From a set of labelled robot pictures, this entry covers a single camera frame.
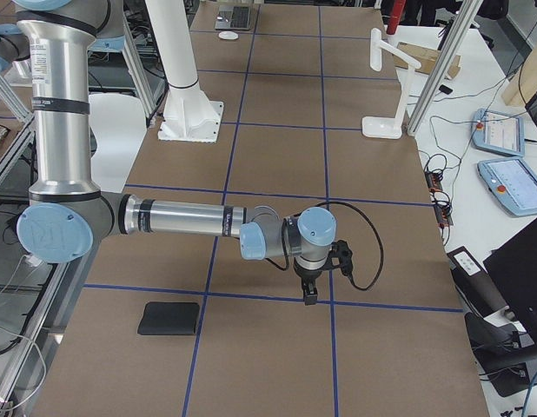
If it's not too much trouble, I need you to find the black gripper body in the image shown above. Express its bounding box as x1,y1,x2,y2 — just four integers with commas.
293,255,334,290

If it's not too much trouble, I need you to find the black mouse pad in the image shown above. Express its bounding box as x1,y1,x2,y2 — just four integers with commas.
137,301,200,335

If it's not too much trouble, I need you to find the white computer mouse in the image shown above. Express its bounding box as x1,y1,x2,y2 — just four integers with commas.
218,30,239,41

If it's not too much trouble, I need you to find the grey laptop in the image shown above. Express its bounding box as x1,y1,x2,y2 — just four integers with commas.
215,4,253,30

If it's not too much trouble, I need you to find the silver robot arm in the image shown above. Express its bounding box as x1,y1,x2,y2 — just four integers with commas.
16,1,336,305

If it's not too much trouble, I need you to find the white desk lamp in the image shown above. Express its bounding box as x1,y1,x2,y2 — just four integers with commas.
361,27,422,140

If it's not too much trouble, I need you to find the orange black electronics board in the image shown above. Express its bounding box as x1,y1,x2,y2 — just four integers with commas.
424,170,453,228

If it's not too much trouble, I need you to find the black monitor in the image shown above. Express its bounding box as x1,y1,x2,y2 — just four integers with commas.
484,218,537,341

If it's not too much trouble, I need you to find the lower blue teach pendant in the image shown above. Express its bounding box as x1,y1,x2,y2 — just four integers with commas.
477,156,537,216

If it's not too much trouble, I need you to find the blue teach pendant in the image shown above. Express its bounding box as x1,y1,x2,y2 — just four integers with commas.
477,156,537,216
471,108,525,156

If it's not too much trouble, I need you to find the small black square device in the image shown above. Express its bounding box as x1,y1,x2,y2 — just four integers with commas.
439,84,453,95

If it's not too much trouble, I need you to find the upper blue teach pendant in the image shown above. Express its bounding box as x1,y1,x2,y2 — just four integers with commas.
471,108,525,156

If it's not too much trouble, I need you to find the brown cardboard box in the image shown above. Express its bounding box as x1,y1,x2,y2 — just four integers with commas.
396,42,461,79

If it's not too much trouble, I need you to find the red cylinder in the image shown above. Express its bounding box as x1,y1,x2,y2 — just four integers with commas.
386,0,406,35

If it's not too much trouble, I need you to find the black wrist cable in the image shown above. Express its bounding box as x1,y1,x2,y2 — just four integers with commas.
263,200,387,291

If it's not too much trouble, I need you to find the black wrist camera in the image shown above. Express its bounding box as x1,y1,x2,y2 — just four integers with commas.
328,240,354,279

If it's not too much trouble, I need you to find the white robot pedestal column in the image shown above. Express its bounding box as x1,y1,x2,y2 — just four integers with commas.
145,0,224,143

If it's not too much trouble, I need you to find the aluminium frame post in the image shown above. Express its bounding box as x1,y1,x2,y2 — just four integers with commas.
407,0,483,136

